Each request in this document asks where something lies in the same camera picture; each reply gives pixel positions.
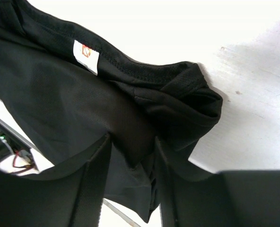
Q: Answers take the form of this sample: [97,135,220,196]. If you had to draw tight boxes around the black t shirt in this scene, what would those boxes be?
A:
[0,0,223,222]

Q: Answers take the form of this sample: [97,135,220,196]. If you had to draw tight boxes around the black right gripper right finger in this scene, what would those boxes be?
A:
[155,139,280,227]

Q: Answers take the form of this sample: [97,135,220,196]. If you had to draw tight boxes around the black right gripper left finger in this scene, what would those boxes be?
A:
[0,134,112,227]

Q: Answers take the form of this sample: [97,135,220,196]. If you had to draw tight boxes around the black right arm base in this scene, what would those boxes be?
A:
[0,128,38,174]

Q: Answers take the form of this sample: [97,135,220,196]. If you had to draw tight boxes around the aluminium table edge rail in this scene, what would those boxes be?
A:
[0,113,140,227]

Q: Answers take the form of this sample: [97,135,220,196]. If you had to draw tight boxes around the red and blue base wires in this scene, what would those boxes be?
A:
[11,150,35,175]

